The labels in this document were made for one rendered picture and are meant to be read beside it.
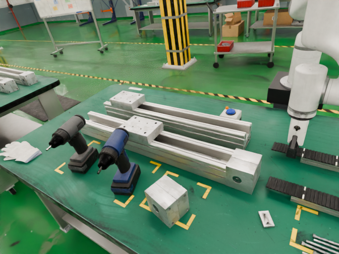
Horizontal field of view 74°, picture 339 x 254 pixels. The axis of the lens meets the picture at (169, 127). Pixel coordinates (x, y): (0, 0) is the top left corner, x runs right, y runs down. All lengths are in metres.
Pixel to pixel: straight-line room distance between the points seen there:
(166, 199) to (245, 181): 0.27
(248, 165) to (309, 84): 0.30
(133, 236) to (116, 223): 0.08
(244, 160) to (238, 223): 0.20
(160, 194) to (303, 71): 0.55
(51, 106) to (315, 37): 2.09
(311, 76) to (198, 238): 0.56
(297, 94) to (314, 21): 0.21
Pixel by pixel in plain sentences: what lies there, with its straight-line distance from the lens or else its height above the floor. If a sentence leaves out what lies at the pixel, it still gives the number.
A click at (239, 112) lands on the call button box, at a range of 1.10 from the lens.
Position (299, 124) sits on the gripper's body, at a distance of 0.84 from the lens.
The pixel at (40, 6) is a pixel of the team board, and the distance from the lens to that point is 6.94.
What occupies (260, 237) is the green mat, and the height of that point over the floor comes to 0.78.
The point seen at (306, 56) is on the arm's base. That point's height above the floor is 1.02.
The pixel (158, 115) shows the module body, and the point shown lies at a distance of 1.08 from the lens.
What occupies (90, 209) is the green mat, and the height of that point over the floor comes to 0.78.
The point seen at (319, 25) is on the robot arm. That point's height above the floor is 1.25.
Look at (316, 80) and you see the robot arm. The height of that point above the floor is 1.11.
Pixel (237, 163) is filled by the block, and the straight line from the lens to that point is 0.78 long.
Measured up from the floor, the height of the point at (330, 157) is 0.81.
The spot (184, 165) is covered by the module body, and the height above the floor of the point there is 0.81.
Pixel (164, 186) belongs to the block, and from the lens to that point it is 0.72.
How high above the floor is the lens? 1.41
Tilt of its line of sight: 34 degrees down
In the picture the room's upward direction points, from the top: 9 degrees counter-clockwise
